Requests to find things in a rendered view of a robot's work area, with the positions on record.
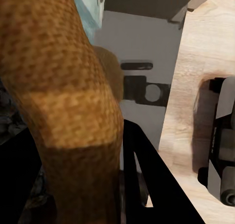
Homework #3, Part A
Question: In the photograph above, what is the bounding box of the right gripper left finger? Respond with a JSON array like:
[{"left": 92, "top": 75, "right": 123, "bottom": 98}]
[{"left": 0, "top": 127, "right": 42, "bottom": 224}]

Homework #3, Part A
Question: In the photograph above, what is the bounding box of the popcorn bag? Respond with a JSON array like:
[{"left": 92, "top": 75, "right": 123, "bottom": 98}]
[{"left": 0, "top": 0, "right": 124, "bottom": 224}]

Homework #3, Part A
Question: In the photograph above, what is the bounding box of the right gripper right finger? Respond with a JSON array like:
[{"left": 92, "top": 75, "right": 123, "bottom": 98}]
[{"left": 122, "top": 120, "right": 205, "bottom": 224}]

